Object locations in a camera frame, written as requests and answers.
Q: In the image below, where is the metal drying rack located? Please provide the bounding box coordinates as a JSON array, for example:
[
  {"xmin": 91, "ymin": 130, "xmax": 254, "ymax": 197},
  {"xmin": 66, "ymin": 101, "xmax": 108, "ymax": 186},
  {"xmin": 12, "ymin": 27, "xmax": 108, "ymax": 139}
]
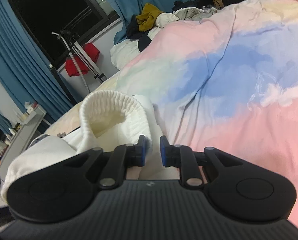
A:
[{"xmin": 52, "ymin": 30, "xmax": 107, "ymax": 92}]

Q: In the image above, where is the mustard yellow garment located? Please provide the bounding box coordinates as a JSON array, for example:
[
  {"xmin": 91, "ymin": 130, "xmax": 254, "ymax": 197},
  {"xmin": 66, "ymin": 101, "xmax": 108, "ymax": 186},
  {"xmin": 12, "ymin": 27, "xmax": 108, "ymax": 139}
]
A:
[{"xmin": 136, "ymin": 3, "xmax": 163, "ymax": 32}]

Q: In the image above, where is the pastel pink blue duvet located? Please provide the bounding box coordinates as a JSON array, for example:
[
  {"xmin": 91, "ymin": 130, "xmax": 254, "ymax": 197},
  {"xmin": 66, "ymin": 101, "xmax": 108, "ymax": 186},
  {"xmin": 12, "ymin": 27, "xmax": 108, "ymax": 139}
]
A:
[{"xmin": 44, "ymin": 0, "xmax": 298, "ymax": 231}]

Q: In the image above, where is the left blue curtain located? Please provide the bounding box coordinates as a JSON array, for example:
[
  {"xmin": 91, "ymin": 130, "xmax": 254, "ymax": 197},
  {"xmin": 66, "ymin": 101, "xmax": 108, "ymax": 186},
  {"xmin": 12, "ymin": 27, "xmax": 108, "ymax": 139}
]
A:
[{"xmin": 0, "ymin": 0, "xmax": 74, "ymax": 124}]

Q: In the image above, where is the white dressing table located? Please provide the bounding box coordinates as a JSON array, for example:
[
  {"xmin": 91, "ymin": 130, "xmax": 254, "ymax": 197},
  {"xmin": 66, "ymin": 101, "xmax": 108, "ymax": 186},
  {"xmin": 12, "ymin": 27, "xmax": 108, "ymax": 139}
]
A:
[{"xmin": 0, "ymin": 105, "xmax": 46, "ymax": 182}]

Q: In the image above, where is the tissue box on desk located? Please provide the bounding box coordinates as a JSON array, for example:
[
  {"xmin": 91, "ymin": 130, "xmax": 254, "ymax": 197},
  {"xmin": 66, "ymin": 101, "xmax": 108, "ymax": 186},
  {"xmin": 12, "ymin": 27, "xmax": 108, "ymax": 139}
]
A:
[{"xmin": 24, "ymin": 101, "xmax": 38, "ymax": 114}]

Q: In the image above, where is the dark navy garment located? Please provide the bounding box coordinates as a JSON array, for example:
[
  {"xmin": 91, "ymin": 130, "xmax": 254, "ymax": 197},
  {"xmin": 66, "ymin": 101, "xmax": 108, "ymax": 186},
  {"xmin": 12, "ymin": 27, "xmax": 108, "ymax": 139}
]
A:
[{"xmin": 126, "ymin": 15, "xmax": 152, "ymax": 52}]

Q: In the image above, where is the white hooded sweatshirt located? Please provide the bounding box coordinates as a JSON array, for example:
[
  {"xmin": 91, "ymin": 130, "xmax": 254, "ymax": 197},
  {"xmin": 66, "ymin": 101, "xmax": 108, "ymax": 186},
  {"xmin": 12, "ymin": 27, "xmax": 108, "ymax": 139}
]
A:
[{"xmin": 0, "ymin": 89, "xmax": 179, "ymax": 203}]

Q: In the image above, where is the red cloth on rack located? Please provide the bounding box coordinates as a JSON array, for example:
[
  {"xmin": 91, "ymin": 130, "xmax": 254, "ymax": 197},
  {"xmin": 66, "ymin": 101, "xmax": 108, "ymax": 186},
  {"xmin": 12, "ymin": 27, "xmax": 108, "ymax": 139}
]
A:
[{"xmin": 65, "ymin": 42, "xmax": 101, "ymax": 78}]

